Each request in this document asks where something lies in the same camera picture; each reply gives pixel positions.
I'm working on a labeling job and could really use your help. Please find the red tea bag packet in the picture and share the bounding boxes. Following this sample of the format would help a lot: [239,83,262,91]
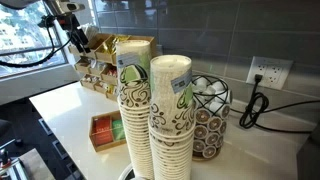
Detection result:
[92,116,114,146]

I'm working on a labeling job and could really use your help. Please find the wooden tea box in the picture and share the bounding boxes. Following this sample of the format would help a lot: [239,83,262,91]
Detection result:
[88,110,128,154]

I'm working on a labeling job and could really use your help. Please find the black power cord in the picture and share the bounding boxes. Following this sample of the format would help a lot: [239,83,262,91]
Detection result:
[229,73,320,135]

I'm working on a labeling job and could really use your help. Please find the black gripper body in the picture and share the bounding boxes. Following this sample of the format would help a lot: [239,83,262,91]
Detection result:
[57,13,83,36]

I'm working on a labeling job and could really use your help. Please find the short paper cup stack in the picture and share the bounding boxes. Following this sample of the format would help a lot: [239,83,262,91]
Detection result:
[147,54,196,180]

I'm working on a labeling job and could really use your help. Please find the grey board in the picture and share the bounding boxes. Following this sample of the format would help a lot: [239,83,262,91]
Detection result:
[17,147,57,180]

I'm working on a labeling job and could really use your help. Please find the white plate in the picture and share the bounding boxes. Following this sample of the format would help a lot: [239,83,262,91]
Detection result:
[117,162,136,180]

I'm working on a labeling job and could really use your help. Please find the white sachets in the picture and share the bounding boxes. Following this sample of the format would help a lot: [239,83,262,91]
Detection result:
[83,23,100,40]

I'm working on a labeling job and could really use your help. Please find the green tea bag packet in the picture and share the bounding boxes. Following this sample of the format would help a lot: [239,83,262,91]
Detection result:
[111,119,126,142]

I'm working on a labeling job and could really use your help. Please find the white wall outlet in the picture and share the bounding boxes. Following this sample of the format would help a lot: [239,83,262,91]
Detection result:
[245,55,294,91]

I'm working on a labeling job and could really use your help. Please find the brown coffee pod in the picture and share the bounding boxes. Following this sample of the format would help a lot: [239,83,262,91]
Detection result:
[193,124,210,140]
[202,145,218,160]
[207,116,223,132]
[192,139,207,154]
[220,104,232,120]
[205,131,220,147]
[195,108,212,125]

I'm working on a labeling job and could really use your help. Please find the metal clamp device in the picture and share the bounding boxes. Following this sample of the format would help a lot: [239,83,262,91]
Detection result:
[0,148,28,180]

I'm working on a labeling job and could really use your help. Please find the mixed small sachets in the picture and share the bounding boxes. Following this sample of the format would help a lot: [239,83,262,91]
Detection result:
[80,75,118,98]

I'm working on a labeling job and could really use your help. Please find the gold sachets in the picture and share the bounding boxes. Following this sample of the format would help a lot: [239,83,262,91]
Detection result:
[101,35,130,56]

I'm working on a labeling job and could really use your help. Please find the black wire pod basket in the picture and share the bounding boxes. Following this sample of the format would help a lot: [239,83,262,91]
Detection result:
[191,74,233,162]

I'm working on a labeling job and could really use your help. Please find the white creamer cup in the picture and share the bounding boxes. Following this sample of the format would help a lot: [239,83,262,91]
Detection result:
[194,77,208,91]
[208,101,224,114]
[211,81,226,94]

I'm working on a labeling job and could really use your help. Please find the wooden sachet rack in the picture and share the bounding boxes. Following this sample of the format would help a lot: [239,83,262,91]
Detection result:
[67,32,158,103]

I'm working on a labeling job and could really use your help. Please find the window frame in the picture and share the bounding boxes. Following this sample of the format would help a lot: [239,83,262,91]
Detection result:
[0,0,98,81]

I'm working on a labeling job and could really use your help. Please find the red sachets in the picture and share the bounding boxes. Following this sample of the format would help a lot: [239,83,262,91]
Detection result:
[107,66,118,79]

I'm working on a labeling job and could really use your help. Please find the tall paper cup stack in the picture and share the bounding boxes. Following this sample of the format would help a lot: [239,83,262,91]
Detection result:
[115,39,155,180]

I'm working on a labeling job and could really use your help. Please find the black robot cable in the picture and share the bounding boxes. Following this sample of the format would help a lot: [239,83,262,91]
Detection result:
[0,14,75,69]

